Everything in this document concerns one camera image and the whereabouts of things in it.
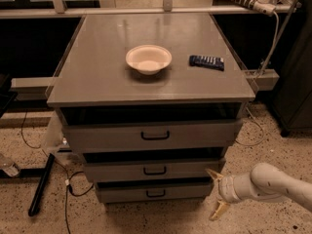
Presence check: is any grey drawer cabinet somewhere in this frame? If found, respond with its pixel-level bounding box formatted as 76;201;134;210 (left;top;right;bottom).
47;12;256;205

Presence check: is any grey top drawer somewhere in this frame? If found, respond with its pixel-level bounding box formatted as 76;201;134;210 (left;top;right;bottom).
62;120;242;153

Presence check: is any grey bottom drawer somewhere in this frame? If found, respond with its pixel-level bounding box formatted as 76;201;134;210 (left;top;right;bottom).
96;180;213;204

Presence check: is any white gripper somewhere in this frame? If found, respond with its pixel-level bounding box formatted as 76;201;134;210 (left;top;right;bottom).
206;169;241;221

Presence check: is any white power strip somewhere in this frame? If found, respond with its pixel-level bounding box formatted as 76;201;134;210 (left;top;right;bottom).
230;0;276;16

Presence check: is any blue snack bar packet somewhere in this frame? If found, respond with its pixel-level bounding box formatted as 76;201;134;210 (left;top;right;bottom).
189;56;224;71

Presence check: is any black floor cable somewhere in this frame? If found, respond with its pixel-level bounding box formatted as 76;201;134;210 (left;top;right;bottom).
19;109;96;234

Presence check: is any black floor bar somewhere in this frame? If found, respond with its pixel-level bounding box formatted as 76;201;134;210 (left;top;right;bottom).
28;153;55;217

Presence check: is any dark cabinet at right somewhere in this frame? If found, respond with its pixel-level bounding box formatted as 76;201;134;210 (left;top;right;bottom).
271;0;312;137

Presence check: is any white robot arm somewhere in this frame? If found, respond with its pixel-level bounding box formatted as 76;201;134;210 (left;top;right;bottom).
206;163;312;221

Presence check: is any white cable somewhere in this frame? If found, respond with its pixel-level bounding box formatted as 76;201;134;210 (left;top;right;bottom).
234;11;281;148

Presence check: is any grey drawer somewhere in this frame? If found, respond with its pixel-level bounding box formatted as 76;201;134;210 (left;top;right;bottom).
62;120;242;153
96;180;213;204
84;158;225;182

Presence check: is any grey middle drawer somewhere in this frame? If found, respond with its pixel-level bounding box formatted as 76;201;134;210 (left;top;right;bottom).
84;158;225;182

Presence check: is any grey metal rail frame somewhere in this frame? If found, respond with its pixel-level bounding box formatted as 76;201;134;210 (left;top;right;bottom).
0;0;293;96

